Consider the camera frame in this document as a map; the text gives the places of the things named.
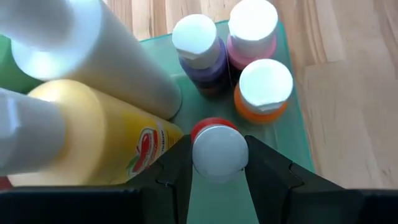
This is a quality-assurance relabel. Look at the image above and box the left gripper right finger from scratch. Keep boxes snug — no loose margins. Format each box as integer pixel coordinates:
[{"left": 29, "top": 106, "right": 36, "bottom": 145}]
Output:
[{"left": 244, "top": 135, "right": 361, "bottom": 224}]

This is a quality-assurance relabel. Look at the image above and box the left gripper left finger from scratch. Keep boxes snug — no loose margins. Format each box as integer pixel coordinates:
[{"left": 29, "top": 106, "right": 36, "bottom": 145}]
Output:
[{"left": 126, "top": 134, "right": 194, "bottom": 224}]

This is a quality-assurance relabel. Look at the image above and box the small red paint bottle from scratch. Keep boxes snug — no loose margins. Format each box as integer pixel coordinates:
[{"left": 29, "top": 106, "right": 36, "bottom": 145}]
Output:
[{"left": 190, "top": 117, "right": 250, "bottom": 184}]

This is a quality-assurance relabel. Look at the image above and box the large yellow paint bottle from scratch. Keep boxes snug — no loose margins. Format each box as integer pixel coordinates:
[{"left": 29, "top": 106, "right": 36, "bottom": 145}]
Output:
[{"left": 0, "top": 79, "right": 185, "bottom": 188}]

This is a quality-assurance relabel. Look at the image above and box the small orange paint bottle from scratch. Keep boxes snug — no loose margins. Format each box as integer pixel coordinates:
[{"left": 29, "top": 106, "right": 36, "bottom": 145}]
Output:
[{"left": 233, "top": 58, "right": 294, "bottom": 126}]

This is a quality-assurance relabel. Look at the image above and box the large white paint bottle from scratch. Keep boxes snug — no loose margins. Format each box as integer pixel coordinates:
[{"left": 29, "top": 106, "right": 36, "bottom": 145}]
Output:
[{"left": 0, "top": 0, "right": 183, "bottom": 121}]

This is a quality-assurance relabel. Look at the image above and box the small purple paint bottle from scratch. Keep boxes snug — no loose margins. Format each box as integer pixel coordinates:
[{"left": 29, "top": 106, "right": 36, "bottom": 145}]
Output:
[{"left": 171, "top": 13, "right": 231, "bottom": 98}]

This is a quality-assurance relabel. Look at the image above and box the small pink paint bottle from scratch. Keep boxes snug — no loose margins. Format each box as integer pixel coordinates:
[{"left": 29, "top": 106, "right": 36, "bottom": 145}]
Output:
[{"left": 226, "top": 0, "right": 279, "bottom": 79}]

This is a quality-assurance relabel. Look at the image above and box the large green paint bottle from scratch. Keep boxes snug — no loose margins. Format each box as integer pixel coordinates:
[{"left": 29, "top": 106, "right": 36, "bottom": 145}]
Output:
[{"left": 0, "top": 33, "right": 43, "bottom": 95}]

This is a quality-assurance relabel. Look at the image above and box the translucent green plastic tray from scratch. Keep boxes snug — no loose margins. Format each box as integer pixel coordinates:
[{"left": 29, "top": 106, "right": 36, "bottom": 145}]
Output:
[{"left": 138, "top": 20, "right": 315, "bottom": 224}]

